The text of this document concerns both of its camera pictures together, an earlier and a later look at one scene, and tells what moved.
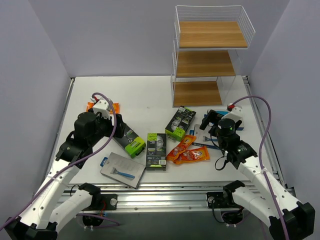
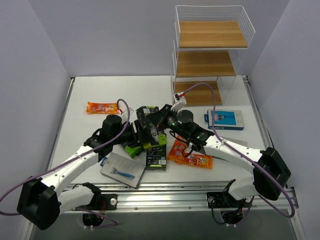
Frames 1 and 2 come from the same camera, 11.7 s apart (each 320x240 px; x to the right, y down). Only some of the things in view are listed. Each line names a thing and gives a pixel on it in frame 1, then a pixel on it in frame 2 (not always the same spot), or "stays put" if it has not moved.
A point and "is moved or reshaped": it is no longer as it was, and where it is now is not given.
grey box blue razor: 122,169 stays put
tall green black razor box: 181,120 is moved or reshaped
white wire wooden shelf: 210,42 stays put
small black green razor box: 156,154 stays put
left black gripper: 119,126 to 137,131
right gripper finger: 211,116 to 157,118
